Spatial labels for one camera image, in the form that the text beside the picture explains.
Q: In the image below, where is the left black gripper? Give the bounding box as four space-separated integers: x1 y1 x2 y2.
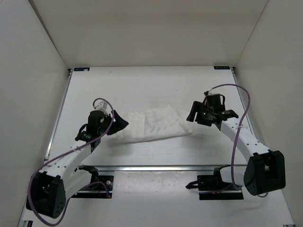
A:
99 108 129 135

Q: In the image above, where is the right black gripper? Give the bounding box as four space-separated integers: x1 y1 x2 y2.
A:
187 102 213 127

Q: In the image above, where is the white pleated skirt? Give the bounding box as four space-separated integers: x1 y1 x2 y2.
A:
116 105 194 143

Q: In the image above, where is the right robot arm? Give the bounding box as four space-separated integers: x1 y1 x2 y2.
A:
187 94 286 196

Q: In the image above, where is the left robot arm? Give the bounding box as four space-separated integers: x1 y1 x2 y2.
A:
26 110 129 218

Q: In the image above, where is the right blue corner label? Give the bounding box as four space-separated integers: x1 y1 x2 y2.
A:
214 66 230 70

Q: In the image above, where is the blue corner label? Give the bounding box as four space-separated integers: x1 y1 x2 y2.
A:
214 66 230 70
73 67 90 71

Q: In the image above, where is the left blue corner label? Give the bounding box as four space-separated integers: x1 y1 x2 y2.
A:
73 67 90 71

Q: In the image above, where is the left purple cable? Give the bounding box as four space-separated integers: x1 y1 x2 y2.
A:
27 98 116 227

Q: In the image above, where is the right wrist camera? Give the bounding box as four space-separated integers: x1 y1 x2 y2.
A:
205 93 225 108

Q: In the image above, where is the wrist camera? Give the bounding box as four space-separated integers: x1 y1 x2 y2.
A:
93 101 109 115
205 93 225 108

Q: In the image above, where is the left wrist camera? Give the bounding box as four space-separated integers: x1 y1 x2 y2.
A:
93 101 109 115

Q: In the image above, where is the aluminium table front rail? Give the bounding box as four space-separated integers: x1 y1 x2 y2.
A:
45 164 267 172

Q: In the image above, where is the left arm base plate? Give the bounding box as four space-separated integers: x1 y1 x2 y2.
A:
72 172 114 199

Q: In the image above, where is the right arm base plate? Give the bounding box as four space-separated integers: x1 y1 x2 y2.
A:
185 175 244 201

